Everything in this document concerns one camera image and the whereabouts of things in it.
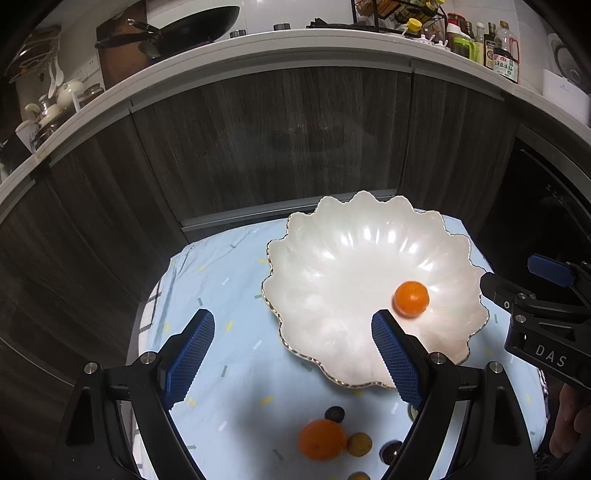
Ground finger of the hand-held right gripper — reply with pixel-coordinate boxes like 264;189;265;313
480;272;539;320
527;253;591;298

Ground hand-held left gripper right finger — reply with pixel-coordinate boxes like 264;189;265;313
371;309;539;480

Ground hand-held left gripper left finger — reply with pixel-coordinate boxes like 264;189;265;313
54;308;216;480

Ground small orange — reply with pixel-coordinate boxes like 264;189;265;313
393;281;430;318

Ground white scalloped bowl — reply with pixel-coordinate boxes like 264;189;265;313
262;189;490;391

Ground yellow-green grape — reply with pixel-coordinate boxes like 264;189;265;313
346;432;373;457

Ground large orange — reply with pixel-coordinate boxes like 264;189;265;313
298;418;348;461

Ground person's right hand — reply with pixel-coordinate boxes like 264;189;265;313
549;382;591;459

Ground black built-in appliance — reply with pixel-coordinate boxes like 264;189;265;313
475;124;591;296

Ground light blue patterned tablecloth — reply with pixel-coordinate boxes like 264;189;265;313
127;208;550;480

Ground white box appliance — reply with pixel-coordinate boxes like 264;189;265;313
542;68;591;118

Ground green cup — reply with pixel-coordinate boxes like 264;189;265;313
451;33;477;60

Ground white printed mug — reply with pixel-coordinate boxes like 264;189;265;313
15;121;41;152

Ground glass jar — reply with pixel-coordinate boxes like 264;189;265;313
76;83;103;110

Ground white ceramic teapot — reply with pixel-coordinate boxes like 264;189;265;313
56;79;85;112

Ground brown cutting board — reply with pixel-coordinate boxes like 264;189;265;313
96;21;155;90

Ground white spoons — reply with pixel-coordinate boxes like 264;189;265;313
45;58;64;101

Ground black frying pan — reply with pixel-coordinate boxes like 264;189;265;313
94;18;163;60

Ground black wok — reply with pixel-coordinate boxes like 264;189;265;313
127;4;242;52

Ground black wire spice rack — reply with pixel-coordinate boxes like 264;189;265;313
350;0;448;36

